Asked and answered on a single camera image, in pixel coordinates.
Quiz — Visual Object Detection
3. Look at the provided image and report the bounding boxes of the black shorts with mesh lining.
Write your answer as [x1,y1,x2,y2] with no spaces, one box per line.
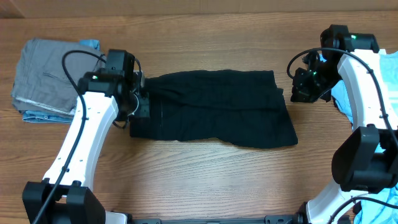
[129,70,298,149]

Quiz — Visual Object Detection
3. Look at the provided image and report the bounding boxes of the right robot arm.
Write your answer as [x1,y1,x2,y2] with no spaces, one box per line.
[265,25,397,223]

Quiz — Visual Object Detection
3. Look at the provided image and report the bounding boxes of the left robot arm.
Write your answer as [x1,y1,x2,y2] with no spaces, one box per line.
[22,49,150,223]

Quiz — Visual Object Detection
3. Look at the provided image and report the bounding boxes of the folded grey trousers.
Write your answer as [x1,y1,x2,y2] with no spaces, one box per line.
[11,39,104,116]

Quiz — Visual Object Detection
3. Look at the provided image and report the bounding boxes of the folded blue jeans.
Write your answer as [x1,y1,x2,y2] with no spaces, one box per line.
[11,39,105,123]

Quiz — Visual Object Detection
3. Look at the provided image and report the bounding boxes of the light blue printed t-shirt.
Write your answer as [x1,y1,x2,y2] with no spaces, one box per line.
[331,50,397,224]

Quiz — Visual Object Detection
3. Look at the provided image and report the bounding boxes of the cardboard backdrop panel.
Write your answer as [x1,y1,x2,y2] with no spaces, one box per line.
[1,0,397,19]

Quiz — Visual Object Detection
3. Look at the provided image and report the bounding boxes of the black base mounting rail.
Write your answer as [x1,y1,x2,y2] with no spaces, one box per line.
[127,214,307,224]

